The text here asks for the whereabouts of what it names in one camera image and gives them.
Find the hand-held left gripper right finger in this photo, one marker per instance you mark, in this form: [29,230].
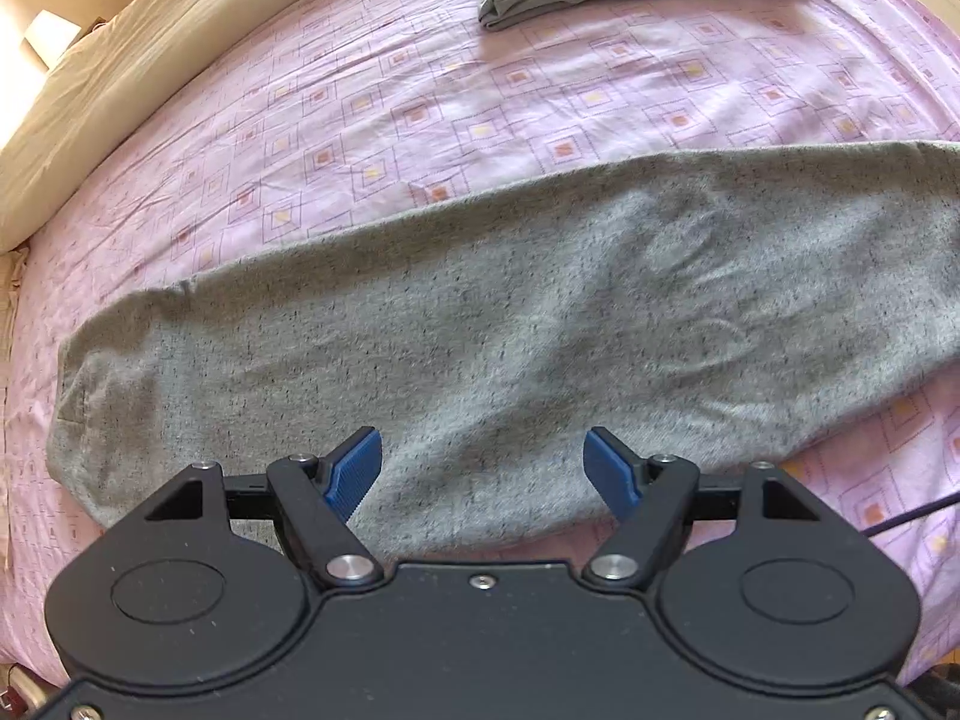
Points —
[606,467]

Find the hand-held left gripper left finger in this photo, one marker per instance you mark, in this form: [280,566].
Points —
[355,467]

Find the grey speckled pants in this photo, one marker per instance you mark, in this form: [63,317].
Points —
[487,345]

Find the cream under sheet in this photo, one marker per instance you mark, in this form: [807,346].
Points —
[11,292]

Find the beige duvet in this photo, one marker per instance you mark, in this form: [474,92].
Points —
[120,60]

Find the bedside lamp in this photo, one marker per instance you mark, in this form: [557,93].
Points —
[49,36]

